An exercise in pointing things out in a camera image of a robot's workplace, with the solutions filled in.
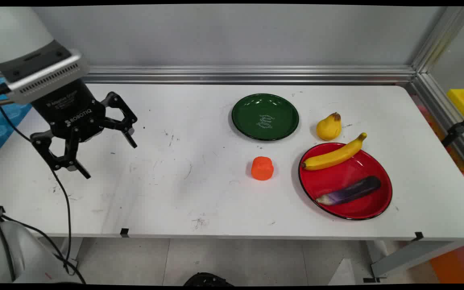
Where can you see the green enamel plate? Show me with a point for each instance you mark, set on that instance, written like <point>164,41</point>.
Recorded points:
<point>265,117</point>

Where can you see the aluminium frame corner post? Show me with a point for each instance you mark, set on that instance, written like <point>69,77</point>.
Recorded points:
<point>437,40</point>

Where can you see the black tape marker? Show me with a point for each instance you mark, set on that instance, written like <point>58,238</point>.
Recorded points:
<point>124,232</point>
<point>418,236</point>

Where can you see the aluminium frame side rail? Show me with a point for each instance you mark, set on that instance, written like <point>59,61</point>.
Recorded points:
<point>445,117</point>

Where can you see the black round object on floor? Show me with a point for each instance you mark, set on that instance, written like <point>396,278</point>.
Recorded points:
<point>208,280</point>

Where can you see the orange box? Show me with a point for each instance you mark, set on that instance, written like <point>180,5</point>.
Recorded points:
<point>455,264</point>

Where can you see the red plate with black rim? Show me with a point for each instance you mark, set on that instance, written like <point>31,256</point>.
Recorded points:
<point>349,205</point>

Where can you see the horizontal aluminium frame rail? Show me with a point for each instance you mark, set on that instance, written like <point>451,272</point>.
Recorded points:
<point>256,75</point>

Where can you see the grey straight table leg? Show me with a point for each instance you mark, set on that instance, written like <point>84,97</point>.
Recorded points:
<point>73,251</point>

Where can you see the purple toy eggplant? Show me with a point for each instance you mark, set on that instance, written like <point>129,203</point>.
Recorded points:
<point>351,192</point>

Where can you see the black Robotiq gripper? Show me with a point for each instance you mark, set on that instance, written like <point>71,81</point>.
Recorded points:
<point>73,112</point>

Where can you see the yellow toy banana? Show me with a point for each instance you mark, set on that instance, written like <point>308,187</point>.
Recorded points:
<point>334,157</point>

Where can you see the yellow toy pear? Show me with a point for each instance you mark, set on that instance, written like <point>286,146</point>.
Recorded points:
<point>328,129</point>

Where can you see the grey slanted table leg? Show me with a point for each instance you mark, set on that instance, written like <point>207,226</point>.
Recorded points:
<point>409,255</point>

